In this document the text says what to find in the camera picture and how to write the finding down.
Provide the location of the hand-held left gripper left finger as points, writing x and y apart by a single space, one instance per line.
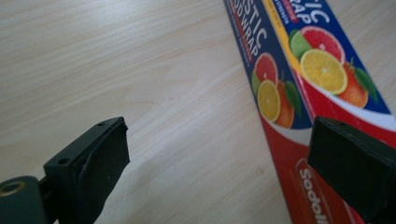
93 174

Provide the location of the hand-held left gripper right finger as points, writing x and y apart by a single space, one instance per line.
351 165

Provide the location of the blue and red wrap box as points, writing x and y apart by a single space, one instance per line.
311 77

